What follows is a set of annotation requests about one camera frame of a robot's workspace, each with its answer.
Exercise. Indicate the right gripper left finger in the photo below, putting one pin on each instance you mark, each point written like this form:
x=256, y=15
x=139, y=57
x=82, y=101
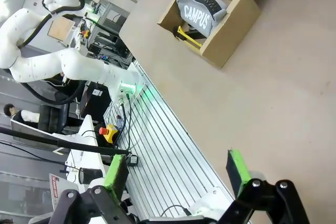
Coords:
x=118, y=176

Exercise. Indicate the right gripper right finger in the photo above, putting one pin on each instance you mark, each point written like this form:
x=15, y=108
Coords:
x=237, y=171

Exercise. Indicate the yellow black utility knife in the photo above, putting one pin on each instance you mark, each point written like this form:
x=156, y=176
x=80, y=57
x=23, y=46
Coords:
x=187, y=37

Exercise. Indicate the grey CAMPUS pencil case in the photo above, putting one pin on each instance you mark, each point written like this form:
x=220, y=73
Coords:
x=199, y=16

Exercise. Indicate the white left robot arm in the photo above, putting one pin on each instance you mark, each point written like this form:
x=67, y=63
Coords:
x=78, y=64

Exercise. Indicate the brown cardboard box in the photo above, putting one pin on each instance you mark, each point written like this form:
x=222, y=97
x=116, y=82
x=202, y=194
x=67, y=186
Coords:
x=231, y=37

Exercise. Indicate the black power adapter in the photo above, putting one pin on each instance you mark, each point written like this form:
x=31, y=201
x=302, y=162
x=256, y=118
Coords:
x=133, y=161

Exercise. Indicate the black cup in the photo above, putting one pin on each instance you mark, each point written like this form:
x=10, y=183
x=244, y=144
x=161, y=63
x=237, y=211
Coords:
x=92, y=175

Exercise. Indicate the yellow emergency stop button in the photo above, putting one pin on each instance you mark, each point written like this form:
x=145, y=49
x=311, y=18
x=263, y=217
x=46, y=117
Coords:
x=111, y=132

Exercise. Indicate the red white printed paper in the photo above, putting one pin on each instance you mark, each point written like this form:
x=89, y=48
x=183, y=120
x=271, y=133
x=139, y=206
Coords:
x=57, y=184

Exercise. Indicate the thick black boom pole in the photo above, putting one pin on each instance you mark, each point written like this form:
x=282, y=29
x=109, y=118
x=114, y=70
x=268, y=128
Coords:
x=65, y=144

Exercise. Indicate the square wooden board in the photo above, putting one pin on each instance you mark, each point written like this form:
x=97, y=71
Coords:
x=60, y=28

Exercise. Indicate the black computer case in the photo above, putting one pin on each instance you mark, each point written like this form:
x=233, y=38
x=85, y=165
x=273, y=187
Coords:
x=92, y=106

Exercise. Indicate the black couch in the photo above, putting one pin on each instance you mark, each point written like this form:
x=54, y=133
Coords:
x=52, y=117

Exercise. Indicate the seated person in white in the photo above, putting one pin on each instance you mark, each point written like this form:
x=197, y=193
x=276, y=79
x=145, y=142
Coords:
x=26, y=116

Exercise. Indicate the aluminium slotted base plate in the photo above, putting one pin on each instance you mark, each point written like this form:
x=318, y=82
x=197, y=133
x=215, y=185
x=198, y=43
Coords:
x=162, y=155

